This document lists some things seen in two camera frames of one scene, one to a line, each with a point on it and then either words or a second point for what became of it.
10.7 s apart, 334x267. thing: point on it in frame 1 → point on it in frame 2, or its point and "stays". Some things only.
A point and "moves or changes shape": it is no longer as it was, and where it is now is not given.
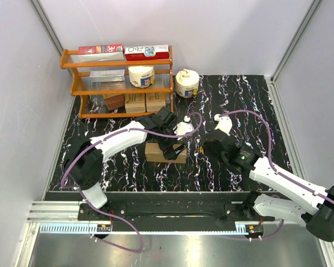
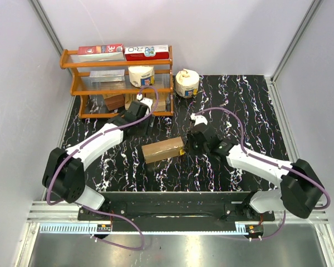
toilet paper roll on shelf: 141,77 stays
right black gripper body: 209,152 → 193,147
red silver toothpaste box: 101,53 stays
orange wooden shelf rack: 131,87 stays
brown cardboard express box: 153,153 moves or changes shape
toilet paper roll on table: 187,83 stays
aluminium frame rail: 56,212 stays
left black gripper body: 166,144 → 145,127
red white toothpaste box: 143,53 stays
